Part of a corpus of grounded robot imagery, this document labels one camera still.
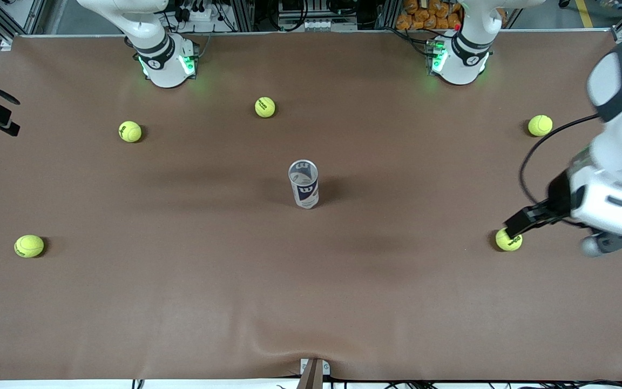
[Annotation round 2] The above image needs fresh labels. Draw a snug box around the yellow tennis ball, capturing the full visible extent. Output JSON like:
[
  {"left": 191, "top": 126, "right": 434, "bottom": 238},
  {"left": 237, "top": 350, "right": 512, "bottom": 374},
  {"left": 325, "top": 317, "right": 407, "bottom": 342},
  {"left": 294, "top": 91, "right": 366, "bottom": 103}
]
[
  {"left": 495, "top": 228, "right": 523, "bottom": 252},
  {"left": 528, "top": 115, "right": 553, "bottom": 137},
  {"left": 14, "top": 234, "right": 45, "bottom": 258},
  {"left": 118, "top": 120, "right": 143, "bottom": 143},
  {"left": 254, "top": 96, "right": 276, "bottom": 118}
]

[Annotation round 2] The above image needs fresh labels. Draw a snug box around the grey metal camera bracket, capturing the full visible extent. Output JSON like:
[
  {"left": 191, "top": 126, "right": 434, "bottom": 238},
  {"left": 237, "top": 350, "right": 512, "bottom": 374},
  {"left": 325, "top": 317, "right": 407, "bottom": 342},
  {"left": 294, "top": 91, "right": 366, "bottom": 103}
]
[{"left": 300, "top": 358, "right": 331, "bottom": 389}]

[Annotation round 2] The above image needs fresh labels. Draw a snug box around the brown table mat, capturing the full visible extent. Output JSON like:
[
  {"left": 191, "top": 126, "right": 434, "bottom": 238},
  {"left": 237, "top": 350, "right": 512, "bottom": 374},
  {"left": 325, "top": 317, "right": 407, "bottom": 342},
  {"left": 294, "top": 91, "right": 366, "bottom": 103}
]
[{"left": 0, "top": 30, "right": 622, "bottom": 382}]

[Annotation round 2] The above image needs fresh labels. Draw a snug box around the silver aluminium frame post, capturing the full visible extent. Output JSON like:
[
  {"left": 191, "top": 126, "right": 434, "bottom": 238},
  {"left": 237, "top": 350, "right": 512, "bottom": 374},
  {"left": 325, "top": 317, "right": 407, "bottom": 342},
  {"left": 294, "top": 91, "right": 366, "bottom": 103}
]
[
  {"left": 233, "top": 0, "right": 255, "bottom": 32},
  {"left": 376, "top": 0, "right": 401, "bottom": 30}
]

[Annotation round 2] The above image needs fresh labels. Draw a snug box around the clear tennis ball can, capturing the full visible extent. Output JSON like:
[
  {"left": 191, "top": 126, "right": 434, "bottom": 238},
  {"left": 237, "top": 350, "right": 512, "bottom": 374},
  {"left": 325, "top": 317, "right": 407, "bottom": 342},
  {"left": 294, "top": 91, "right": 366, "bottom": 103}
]
[{"left": 288, "top": 159, "right": 320, "bottom": 210}]

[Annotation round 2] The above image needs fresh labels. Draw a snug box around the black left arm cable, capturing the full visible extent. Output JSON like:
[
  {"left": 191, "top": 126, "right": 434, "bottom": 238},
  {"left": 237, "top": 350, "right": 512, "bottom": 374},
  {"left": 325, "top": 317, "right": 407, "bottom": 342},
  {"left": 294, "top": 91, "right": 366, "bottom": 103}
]
[{"left": 518, "top": 112, "right": 602, "bottom": 225}]

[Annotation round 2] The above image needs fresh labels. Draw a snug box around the white terminal block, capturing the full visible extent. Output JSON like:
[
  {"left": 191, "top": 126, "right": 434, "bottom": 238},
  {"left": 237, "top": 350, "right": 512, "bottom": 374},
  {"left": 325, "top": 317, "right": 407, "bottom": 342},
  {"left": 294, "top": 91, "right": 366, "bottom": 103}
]
[{"left": 303, "top": 19, "right": 359, "bottom": 32}]

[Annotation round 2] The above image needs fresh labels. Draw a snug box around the orange packets pile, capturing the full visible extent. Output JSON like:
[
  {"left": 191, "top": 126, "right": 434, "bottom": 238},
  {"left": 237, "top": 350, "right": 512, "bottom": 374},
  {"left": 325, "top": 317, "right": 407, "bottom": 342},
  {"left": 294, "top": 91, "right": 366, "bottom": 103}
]
[{"left": 396, "top": 0, "right": 508, "bottom": 31}]

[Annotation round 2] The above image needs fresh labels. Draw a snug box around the white power strip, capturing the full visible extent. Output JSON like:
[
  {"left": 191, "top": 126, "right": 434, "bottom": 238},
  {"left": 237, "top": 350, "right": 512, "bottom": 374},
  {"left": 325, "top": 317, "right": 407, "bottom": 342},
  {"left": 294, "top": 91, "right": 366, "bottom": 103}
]
[{"left": 173, "top": 2, "right": 215, "bottom": 23}]

